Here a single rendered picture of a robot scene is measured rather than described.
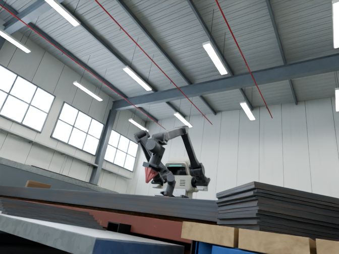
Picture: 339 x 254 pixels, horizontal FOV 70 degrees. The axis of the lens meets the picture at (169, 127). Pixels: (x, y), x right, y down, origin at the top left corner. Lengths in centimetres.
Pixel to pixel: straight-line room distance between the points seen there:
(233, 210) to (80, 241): 24
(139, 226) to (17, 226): 33
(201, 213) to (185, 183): 135
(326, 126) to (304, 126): 82
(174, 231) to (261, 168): 1110
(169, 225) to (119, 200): 22
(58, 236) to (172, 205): 34
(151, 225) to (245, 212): 43
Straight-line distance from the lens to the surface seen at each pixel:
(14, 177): 198
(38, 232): 55
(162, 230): 73
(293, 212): 36
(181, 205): 70
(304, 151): 1171
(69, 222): 75
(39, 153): 1142
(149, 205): 77
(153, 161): 127
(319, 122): 1219
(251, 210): 35
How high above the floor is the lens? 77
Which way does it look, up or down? 23 degrees up
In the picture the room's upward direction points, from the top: 10 degrees clockwise
